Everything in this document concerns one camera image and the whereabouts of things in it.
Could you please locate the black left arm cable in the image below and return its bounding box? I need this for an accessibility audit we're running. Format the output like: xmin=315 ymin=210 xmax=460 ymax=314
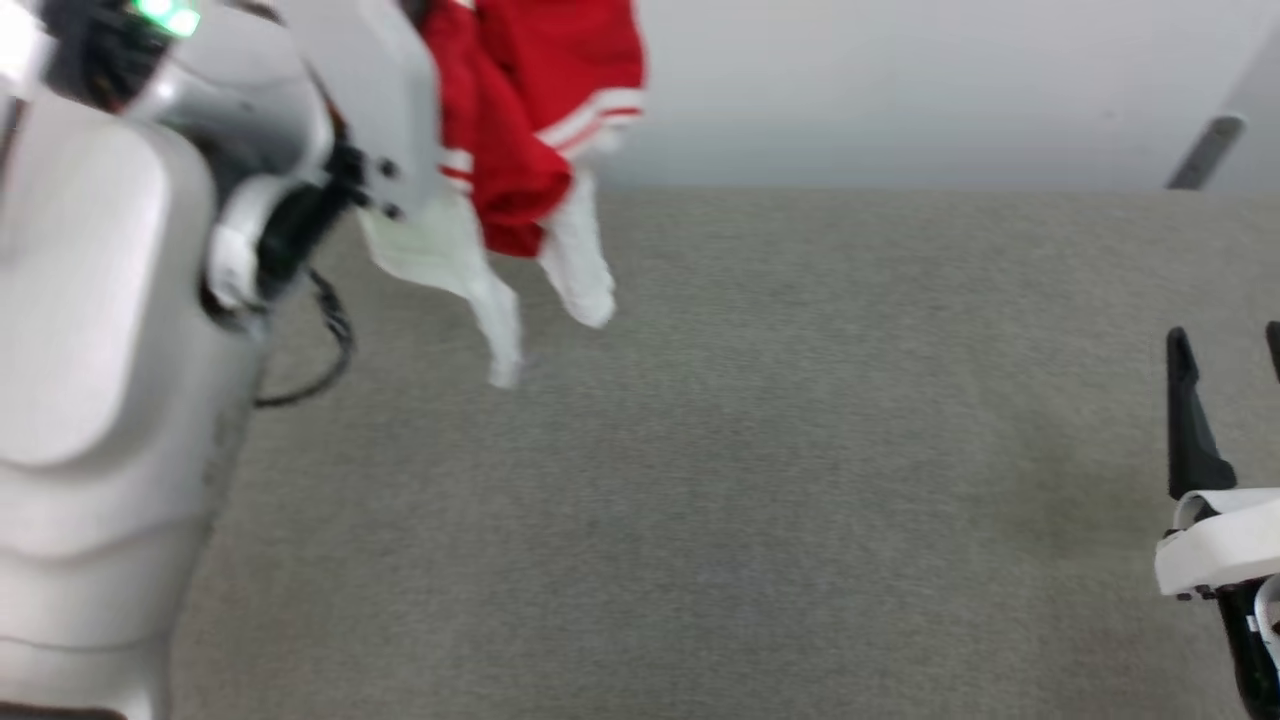
xmin=253 ymin=268 xmax=357 ymax=409

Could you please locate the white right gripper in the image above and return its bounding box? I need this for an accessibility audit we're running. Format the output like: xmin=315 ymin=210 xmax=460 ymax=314
xmin=1153 ymin=320 xmax=1280 ymax=720

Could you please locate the red garment with white stripes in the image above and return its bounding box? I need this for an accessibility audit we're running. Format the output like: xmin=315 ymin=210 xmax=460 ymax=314
xmin=355 ymin=0 xmax=648 ymax=391

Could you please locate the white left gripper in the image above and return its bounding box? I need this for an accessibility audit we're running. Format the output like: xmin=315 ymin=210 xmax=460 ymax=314
xmin=278 ymin=0 xmax=446 ymax=226

